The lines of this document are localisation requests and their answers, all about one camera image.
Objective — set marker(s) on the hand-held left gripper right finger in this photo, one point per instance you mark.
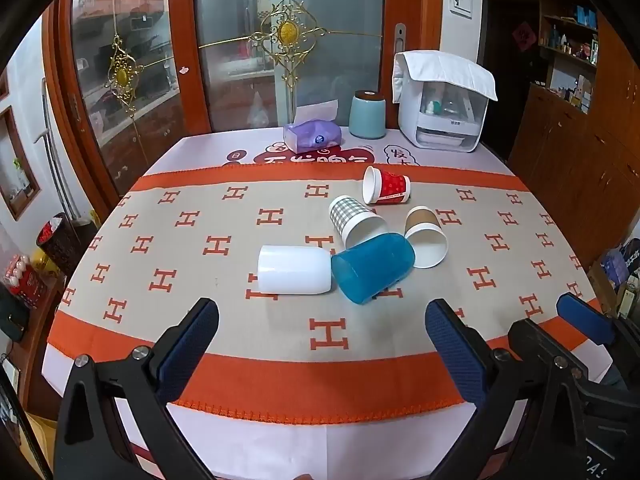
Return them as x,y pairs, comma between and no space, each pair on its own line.
457,355

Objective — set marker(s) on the blue and white box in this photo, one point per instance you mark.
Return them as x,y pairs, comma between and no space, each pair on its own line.
617,265

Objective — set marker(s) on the white wall switch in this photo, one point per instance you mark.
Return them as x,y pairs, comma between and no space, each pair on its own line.
461,4

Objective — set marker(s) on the red wall decoration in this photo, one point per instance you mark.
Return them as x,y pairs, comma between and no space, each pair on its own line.
523,37

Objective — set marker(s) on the wooden wall shelf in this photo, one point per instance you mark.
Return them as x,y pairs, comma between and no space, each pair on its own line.
567,50

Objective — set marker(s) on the white plastic cup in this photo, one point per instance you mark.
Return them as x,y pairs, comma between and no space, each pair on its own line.
295,269

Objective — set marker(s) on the white cloth cover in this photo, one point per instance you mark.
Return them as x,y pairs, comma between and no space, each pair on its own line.
440,70

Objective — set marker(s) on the white countertop appliance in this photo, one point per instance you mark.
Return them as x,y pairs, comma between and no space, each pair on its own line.
445,120

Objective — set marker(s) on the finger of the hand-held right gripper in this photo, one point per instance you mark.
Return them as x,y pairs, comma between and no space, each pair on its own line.
585,316
530,337

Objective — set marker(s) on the brown paper cup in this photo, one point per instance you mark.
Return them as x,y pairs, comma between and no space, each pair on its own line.
425,237

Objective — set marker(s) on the purple tissue pack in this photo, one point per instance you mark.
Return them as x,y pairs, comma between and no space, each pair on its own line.
312,135

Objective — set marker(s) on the red egg carton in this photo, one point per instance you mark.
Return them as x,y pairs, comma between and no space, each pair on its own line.
25,280

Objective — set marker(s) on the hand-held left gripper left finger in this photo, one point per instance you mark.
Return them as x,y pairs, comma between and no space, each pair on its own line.
187,345

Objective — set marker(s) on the white printed tablecloth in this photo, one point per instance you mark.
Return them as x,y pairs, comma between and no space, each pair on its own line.
310,440

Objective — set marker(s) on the wooden framed window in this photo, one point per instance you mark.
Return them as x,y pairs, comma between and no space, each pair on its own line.
17,165

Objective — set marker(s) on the wooden cabinet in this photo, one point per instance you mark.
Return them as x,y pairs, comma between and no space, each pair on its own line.
575,160

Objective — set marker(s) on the teal canister with brown lid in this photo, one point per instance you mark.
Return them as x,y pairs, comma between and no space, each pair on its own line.
367,115

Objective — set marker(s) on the orange patterned table runner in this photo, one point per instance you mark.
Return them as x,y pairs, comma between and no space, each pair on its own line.
280,330

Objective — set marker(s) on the black woven basket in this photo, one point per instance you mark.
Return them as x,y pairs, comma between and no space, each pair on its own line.
65,245

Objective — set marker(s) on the glass door with gold ornament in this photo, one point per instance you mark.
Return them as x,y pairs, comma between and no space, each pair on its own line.
130,85
285,35

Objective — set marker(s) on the red paper cup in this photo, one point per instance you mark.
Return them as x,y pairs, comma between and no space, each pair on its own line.
390,186

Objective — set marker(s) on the blue translucent plastic cup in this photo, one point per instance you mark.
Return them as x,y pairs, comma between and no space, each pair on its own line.
372,270

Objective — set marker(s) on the checkered paper cup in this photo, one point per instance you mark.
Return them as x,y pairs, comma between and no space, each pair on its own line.
355,220

